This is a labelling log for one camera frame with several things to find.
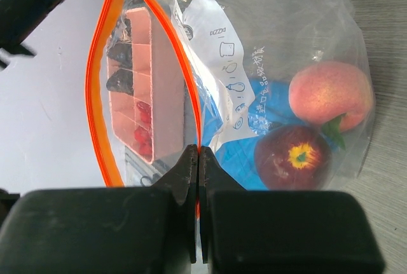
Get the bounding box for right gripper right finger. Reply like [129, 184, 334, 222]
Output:
[198, 147, 385, 273]

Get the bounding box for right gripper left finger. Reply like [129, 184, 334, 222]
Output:
[1, 145, 198, 273]

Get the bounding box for dark red apple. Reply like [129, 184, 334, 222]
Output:
[254, 125, 332, 190]

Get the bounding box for clear zip top bag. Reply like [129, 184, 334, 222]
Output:
[85, 0, 375, 190]

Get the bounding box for pink peach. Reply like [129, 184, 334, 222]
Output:
[289, 61, 374, 132]

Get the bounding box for red cloth items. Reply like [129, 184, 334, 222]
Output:
[134, 101, 153, 158]

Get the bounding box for pink divided organizer tray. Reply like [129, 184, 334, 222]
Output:
[107, 7, 184, 164]

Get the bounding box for dark rolled socks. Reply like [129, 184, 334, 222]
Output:
[106, 17, 134, 96]

